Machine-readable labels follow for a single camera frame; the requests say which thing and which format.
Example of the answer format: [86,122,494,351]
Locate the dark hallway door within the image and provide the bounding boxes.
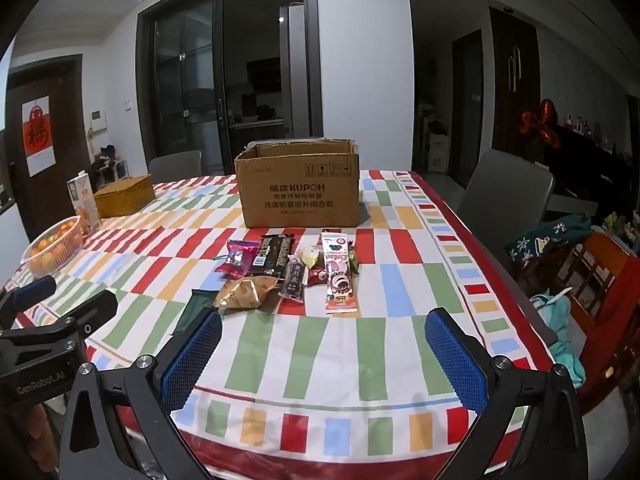
[452,30,483,191]

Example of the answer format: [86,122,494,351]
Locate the orange wooden chair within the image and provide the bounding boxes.
[565,232,640,416]

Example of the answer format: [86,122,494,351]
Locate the red white door poster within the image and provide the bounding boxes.
[21,96,56,177]

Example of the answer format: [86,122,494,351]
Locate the pile of oranges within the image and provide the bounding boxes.
[27,222,81,267]

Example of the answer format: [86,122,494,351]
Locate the white shoe rack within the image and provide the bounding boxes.
[92,145,131,188]

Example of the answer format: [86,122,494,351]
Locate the person's left hand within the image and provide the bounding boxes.
[20,400,58,468]

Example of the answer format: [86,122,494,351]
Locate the grey dining chair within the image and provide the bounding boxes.
[147,150,203,183]
[456,148,556,261]
[247,136,326,149]

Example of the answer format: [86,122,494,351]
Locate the yellow woven box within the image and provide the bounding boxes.
[93,174,156,219]

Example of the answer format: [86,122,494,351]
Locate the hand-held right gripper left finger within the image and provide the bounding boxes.
[59,305,224,480]

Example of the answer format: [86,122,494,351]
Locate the long pink white snack packet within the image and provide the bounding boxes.
[320,230,362,315]

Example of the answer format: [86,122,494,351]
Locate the dark slim snack packet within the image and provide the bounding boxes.
[280,255,307,303]

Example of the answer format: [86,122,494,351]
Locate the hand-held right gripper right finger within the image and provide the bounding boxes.
[424,306,590,480]

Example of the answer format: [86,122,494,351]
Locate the white plastic fruit basket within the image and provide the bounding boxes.
[21,216,83,277]

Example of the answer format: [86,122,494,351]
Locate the black chocolate bar packet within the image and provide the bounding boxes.
[248,233,296,277]

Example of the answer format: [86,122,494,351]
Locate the white box on floor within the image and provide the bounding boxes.
[427,132,448,173]

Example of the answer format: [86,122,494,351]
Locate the teal cloth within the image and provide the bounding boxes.
[530,292,587,386]

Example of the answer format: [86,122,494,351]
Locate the golden brown snack packet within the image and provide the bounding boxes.
[214,276,281,315]

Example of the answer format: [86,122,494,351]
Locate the pink candy packet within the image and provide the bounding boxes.
[215,240,261,279]

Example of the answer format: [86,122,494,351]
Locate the dark sideboard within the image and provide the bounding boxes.
[542,125,640,221]

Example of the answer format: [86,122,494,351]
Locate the red foil balloons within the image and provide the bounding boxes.
[518,99,560,148]

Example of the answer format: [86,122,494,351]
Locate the dark wooden wardrobe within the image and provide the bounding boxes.
[490,7,542,163]

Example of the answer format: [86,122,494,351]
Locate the orange white drink carton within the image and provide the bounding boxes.
[66,170,102,235]

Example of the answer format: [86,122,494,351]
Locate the green patterned cloth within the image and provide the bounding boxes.
[505,214,593,273]

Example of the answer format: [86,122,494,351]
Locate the dark brown door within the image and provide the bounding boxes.
[0,55,93,241]

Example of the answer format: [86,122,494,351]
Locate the pale yellow small packet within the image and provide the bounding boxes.
[296,243,322,268]

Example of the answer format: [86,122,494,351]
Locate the brown cardboard box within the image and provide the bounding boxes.
[234,137,361,229]

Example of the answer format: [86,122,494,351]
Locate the dark glass sliding door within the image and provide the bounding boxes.
[136,0,321,173]

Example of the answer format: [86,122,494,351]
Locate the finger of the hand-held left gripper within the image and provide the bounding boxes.
[0,275,58,332]
[0,289,119,357]

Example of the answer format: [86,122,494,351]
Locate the dark green snack packet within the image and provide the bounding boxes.
[172,289,221,336]

